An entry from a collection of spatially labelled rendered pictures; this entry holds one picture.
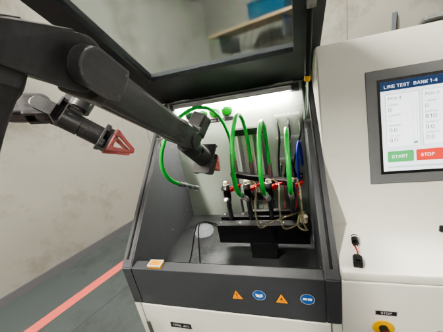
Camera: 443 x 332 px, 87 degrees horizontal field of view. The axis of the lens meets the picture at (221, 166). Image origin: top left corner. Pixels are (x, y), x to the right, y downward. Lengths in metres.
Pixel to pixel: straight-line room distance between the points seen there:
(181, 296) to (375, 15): 3.32
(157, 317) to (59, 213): 2.08
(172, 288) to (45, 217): 2.17
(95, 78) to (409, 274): 0.76
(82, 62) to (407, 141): 0.85
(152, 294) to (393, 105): 1.00
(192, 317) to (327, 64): 0.96
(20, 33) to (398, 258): 0.83
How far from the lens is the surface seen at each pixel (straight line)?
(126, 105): 0.38
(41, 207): 2.89
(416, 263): 0.81
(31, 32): 0.27
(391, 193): 0.92
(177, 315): 1.00
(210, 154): 0.74
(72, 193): 2.95
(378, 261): 0.78
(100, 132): 0.75
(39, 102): 0.77
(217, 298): 0.87
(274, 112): 1.08
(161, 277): 0.90
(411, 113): 0.91
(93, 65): 0.28
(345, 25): 3.56
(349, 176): 0.88
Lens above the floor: 1.48
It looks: 18 degrees down
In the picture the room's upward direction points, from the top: 10 degrees counter-clockwise
